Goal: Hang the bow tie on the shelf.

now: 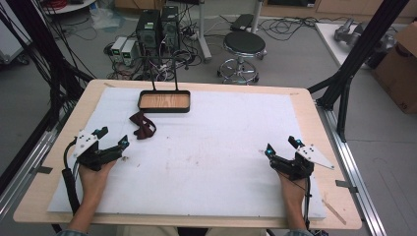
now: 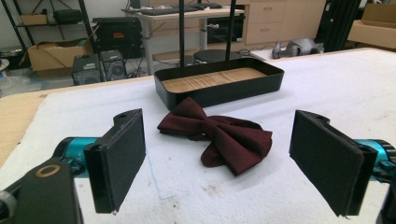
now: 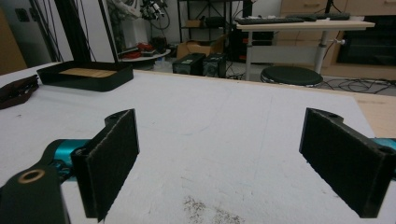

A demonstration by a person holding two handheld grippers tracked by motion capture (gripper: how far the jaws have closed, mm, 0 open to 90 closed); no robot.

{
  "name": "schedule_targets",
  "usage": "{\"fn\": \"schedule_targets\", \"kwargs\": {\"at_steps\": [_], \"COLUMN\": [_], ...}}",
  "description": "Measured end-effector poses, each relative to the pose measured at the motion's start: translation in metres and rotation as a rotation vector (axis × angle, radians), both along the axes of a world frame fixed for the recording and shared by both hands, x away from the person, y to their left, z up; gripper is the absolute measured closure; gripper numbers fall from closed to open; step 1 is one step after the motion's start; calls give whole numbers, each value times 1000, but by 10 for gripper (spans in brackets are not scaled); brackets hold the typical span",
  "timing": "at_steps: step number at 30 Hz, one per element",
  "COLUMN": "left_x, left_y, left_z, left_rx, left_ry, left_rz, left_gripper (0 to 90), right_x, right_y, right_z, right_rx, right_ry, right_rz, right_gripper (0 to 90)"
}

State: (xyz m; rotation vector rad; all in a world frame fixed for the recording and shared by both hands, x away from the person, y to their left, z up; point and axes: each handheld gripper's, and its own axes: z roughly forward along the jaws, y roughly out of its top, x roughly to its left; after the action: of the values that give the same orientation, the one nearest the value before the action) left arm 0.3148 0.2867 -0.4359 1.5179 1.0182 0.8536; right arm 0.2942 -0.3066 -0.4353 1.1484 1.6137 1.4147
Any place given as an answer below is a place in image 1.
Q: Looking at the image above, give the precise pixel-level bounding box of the person's right hand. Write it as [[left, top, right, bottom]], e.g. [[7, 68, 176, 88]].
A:
[[277, 171, 308, 207]]

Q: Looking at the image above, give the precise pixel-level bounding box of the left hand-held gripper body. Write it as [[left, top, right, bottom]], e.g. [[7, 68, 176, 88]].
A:
[[72, 129, 121, 172]]

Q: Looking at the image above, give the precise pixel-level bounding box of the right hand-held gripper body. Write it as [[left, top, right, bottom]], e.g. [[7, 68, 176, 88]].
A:
[[270, 144, 335, 182]]

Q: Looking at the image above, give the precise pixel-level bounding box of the clear plastic bag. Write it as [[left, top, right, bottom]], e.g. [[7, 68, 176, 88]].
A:
[[89, 7, 126, 31]]

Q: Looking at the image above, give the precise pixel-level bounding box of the brown cardboard box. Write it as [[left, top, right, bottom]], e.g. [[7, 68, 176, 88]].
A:
[[371, 21, 417, 115]]

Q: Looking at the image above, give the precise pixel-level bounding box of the grey tape strip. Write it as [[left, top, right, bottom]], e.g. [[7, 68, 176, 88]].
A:
[[334, 179, 359, 194], [30, 164, 54, 175]]

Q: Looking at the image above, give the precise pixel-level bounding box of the person's left hand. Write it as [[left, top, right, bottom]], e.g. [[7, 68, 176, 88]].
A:
[[78, 159, 118, 199]]

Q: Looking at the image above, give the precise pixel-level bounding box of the black stand with wooden tray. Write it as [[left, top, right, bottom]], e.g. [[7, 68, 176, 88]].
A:
[[137, 55, 192, 114]]

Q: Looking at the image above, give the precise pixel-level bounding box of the round white table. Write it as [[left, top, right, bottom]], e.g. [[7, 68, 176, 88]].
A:
[[41, 0, 98, 16]]

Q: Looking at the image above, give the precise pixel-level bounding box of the black round stool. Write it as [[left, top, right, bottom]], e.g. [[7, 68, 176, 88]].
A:
[[216, 30, 268, 86]]

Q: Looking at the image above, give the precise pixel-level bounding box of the white foam mat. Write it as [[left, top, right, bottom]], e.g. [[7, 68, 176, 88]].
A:
[[46, 86, 328, 220]]

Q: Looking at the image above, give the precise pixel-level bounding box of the flat black box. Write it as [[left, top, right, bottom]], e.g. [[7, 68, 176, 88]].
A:
[[230, 13, 256, 32]]

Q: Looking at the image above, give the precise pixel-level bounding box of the dark red cloth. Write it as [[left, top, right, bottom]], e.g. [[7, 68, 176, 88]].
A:
[[128, 110, 157, 141]]

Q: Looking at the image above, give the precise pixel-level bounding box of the aluminium rail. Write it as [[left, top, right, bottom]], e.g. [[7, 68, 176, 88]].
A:
[[0, 129, 59, 218], [315, 99, 388, 236]]

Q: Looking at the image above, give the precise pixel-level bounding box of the thin wooden strip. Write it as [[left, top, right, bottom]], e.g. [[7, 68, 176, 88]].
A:
[[322, 199, 347, 226]]

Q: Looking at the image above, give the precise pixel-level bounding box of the white side table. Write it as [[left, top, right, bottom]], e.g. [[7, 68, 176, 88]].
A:
[[314, 22, 408, 70]]

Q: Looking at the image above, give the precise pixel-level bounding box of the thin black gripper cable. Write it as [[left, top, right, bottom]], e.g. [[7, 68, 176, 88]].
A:
[[302, 176, 313, 231]]

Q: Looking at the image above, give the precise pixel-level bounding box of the tangle of floor cables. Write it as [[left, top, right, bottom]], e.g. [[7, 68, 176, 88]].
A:
[[258, 15, 353, 42], [103, 41, 202, 82]]

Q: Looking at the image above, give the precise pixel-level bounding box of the grey desk leg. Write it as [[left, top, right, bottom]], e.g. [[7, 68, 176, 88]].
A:
[[196, 0, 213, 64]]

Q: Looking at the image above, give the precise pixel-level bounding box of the black computer tower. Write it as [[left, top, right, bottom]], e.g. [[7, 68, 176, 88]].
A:
[[135, 9, 162, 51], [159, 5, 181, 52]]

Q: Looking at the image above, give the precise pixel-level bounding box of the white power supply unit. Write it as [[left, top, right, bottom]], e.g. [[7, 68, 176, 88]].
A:
[[121, 39, 139, 67], [110, 35, 128, 64]]

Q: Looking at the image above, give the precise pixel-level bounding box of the black metal frame stand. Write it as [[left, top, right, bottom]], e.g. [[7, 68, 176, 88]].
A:
[[0, 0, 96, 195], [307, 0, 411, 143]]

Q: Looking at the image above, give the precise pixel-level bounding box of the thick black gripper cable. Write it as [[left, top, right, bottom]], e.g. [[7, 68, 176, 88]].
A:
[[61, 139, 82, 216]]

